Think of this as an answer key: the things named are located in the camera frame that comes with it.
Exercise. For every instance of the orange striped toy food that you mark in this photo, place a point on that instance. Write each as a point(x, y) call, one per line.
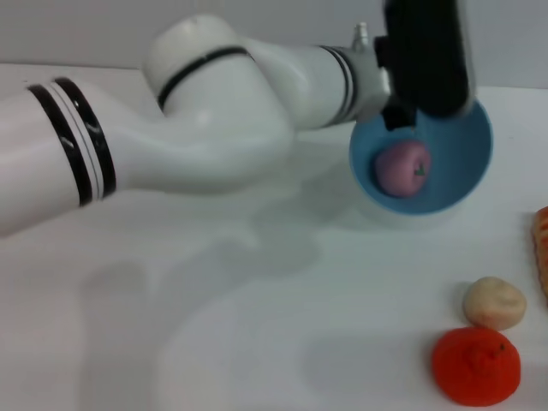
point(541, 252)

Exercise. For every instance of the silver black wrist camera box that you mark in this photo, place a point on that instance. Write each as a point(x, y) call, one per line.
point(428, 60)

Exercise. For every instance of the blue bowl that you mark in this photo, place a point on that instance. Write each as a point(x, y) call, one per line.
point(454, 180)

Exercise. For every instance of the orange toy tangerine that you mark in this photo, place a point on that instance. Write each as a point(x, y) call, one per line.
point(475, 368)

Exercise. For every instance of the pink toy peach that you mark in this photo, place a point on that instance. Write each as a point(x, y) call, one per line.
point(400, 169)

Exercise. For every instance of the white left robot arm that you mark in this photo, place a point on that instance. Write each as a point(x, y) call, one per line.
point(192, 128)

